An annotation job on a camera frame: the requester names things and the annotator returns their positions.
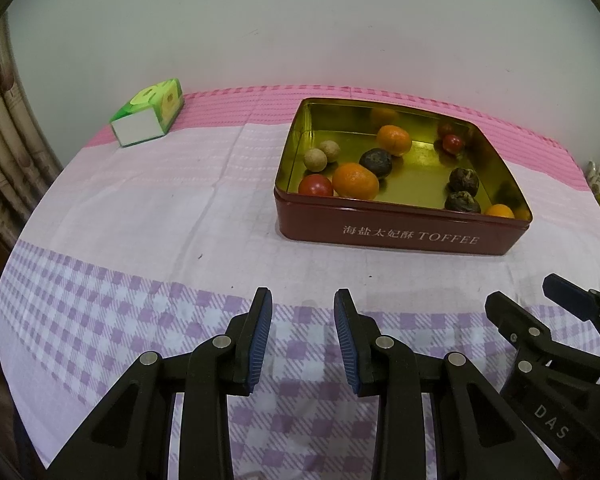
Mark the dark brown wrinkled fruit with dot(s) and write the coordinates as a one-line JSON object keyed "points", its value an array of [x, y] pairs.
{"points": [[464, 180], [462, 203], [376, 161]]}

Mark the orange mandarin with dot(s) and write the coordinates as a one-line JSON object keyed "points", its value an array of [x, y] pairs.
{"points": [[355, 181], [394, 139]]}

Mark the red metal tin box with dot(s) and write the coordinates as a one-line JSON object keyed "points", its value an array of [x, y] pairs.
{"points": [[310, 220]]}

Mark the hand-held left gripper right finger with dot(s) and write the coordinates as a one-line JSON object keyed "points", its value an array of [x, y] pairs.
{"points": [[347, 345]]}

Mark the small oval orange citrus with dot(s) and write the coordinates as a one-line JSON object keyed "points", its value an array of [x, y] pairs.
{"points": [[500, 210]]}

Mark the brown longan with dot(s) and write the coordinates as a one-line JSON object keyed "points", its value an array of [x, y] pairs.
{"points": [[315, 159], [331, 150]]}

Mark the green tissue pack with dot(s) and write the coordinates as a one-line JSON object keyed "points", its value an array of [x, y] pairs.
{"points": [[155, 105]]}

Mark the red tomato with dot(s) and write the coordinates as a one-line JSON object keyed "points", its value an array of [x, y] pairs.
{"points": [[452, 144], [315, 186]]}

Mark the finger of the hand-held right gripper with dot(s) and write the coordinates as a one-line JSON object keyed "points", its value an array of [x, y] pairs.
{"points": [[570, 295], [500, 305]]}

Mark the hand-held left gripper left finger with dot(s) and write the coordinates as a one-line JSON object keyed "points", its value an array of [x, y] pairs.
{"points": [[260, 340]]}

